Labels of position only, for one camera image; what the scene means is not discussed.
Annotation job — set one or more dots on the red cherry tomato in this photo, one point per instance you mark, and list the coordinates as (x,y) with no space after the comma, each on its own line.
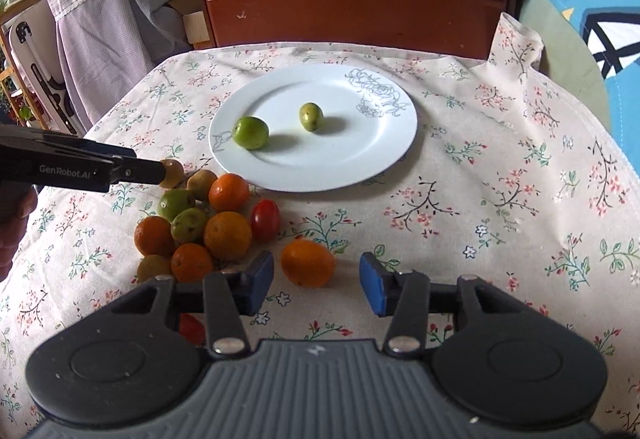
(192,330)
(265,221)

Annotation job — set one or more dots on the white folding stand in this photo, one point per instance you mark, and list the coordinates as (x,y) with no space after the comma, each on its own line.
(51,92)

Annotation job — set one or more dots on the cardboard box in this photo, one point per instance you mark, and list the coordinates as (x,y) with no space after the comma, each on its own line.
(195,22)

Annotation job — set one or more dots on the white plate with rose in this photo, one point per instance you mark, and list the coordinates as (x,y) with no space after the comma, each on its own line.
(369,124)

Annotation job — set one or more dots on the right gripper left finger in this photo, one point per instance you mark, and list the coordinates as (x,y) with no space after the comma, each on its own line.
(227,297)

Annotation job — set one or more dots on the floral tablecloth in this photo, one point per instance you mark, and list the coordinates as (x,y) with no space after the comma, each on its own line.
(509,178)

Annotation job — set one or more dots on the orange mandarin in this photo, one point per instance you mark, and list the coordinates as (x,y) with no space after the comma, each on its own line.
(152,236)
(307,264)
(191,263)
(228,236)
(229,192)

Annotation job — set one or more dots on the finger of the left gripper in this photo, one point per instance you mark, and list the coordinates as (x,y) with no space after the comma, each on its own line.
(137,170)

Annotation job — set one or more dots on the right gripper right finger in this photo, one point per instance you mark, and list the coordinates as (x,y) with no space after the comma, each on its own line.
(402,297)

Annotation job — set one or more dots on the person left hand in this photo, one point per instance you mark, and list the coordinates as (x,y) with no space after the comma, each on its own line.
(14,230)

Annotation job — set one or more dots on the small green jujube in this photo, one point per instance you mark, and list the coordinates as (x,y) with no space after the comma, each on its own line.
(310,117)

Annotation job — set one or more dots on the blue patterned cushion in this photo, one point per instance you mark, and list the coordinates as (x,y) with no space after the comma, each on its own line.
(585,18)

